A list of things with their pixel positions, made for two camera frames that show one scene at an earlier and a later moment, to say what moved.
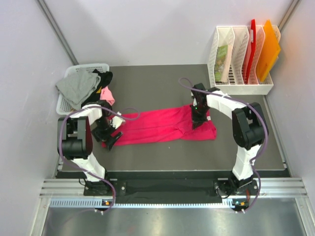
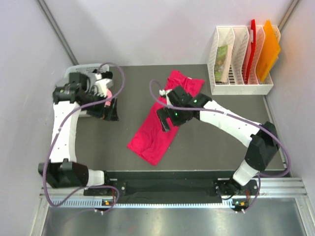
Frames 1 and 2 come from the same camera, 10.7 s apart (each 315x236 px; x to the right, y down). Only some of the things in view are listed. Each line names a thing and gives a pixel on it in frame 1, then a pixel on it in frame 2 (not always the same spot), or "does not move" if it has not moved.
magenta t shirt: [162, 125] to [150, 141]
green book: [220, 54] does not move
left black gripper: [98, 136] to [110, 112]
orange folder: [270, 49] does not move
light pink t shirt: [106, 94] does not move
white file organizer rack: [234, 58] does not move
